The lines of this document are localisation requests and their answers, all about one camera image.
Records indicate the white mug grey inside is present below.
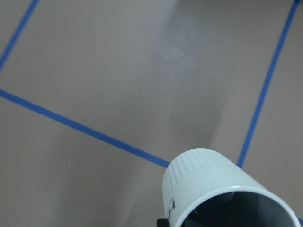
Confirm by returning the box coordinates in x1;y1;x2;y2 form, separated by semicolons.
162;148;300;227

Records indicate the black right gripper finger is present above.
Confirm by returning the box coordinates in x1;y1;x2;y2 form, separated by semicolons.
157;219;168;227

